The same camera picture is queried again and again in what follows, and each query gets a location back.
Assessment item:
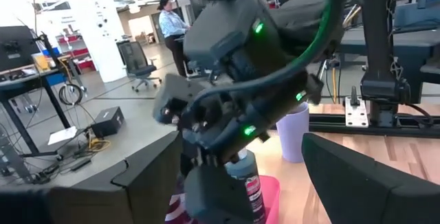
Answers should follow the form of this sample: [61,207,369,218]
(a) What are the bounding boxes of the blue storage bin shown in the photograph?
[41,71,69,87]

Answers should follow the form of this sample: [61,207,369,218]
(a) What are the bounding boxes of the black office desk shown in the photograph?
[0,26,89,158]

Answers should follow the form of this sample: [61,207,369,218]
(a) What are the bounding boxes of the red storage bins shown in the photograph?
[56,34,97,72]

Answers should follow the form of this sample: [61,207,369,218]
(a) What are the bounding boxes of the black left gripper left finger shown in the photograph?
[49,131,183,224]

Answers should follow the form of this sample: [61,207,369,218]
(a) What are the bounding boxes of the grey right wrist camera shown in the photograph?
[152,74,209,126]

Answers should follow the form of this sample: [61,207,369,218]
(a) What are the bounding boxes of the tangled floor cables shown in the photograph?
[34,127,113,183]

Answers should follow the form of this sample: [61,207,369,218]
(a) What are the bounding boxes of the white round pillar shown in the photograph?
[67,0,127,83]

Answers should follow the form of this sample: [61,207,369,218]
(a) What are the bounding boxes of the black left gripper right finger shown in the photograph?
[302,133,440,224]

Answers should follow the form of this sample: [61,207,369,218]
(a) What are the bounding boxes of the black floor box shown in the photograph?
[91,106,126,139]

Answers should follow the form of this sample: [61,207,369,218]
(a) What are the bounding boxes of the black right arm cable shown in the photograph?
[170,0,344,115]

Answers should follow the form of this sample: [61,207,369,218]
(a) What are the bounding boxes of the black office chair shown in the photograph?
[115,41,163,93]

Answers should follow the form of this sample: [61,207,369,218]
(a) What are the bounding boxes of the black hanging cable coil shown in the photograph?
[57,82,85,107]

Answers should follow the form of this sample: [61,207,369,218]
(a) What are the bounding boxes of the silver metal mounting plate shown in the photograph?
[344,85,369,128]

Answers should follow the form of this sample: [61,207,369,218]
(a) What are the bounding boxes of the white paper sheet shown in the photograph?
[47,125,79,146]

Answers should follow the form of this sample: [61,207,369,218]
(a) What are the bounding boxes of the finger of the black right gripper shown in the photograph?
[184,164,257,224]

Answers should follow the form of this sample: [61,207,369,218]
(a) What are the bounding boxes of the lavender plastic cup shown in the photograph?
[276,100,310,164]

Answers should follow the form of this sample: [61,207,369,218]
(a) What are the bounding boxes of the yellow cable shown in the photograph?
[329,67,338,105]

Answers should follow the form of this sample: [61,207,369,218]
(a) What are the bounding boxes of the pink plastic bin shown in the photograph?
[164,174,281,224]

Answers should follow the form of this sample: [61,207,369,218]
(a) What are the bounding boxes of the black desk monitor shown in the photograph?
[0,25,41,73]

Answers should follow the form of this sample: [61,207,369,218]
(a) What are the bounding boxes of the person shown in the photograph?
[157,0,192,78]

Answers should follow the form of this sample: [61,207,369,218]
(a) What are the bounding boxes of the large black paint bottle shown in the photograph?
[225,148,267,224]

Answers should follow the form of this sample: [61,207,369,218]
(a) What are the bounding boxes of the yellow box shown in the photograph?
[31,52,52,73]

